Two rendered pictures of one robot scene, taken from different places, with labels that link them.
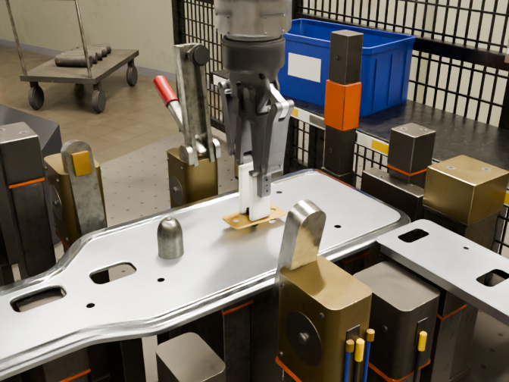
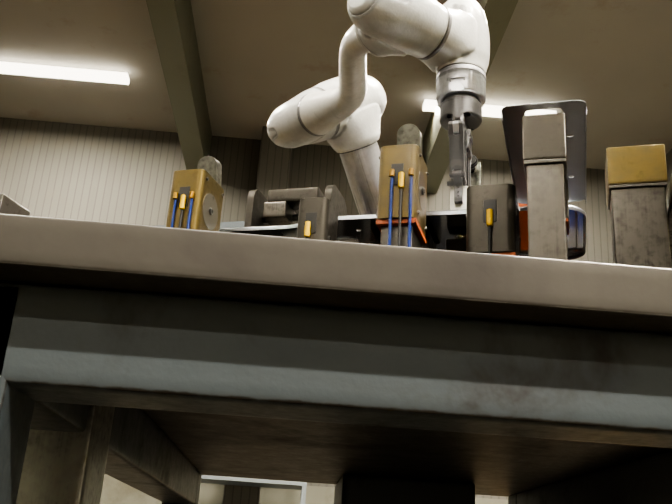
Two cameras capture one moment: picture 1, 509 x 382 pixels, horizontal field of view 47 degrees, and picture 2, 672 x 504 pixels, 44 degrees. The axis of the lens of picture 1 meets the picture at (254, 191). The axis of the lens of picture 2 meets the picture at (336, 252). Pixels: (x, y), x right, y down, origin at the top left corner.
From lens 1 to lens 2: 1.31 m
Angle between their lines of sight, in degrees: 68
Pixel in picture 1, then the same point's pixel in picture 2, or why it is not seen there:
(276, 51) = (461, 100)
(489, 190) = (632, 155)
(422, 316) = (488, 196)
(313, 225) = (409, 135)
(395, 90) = not seen: outside the picture
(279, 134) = (456, 144)
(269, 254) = (435, 219)
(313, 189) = not seen: hidden behind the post
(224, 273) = not seen: hidden behind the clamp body
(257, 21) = (445, 83)
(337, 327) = (383, 159)
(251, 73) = (445, 115)
